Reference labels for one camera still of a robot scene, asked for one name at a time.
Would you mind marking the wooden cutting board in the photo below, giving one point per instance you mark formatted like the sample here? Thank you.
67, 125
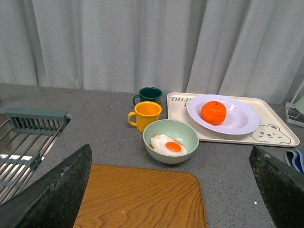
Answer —
127, 197

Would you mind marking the fake fried egg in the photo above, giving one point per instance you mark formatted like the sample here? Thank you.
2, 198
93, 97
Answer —
167, 145

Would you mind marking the finger of the black camera right gripper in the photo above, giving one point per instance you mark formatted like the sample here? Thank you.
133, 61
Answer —
281, 188

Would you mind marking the white round plate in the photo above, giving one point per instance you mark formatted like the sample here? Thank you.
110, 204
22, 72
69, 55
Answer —
240, 118

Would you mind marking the clear acrylic cup rack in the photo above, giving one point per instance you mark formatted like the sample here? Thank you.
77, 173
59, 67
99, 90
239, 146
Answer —
292, 115

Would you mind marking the orange mandarin fruit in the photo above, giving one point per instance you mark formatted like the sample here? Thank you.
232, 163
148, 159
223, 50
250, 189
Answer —
213, 112

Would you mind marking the white curtain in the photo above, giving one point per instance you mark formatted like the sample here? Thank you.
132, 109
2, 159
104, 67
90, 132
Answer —
249, 48

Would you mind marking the dark green mug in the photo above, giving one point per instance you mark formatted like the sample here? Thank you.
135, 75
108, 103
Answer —
152, 94

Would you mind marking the grey dish drying rack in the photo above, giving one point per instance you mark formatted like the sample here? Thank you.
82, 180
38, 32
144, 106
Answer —
26, 136

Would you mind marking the black camera left gripper finger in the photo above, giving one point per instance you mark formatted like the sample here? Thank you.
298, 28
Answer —
52, 201

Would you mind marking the light green bowl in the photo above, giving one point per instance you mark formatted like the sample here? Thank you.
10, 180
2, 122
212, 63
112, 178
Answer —
175, 129

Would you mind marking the light green plastic cup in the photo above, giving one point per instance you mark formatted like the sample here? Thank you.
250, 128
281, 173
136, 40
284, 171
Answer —
299, 105

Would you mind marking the yellow mug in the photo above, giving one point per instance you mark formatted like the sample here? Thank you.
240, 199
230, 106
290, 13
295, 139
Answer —
144, 114

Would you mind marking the beige bear serving tray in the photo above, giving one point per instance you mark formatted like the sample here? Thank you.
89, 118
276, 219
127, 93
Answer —
272, 131

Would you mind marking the grey folded cloth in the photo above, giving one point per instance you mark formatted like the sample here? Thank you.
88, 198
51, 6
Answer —
295, 159

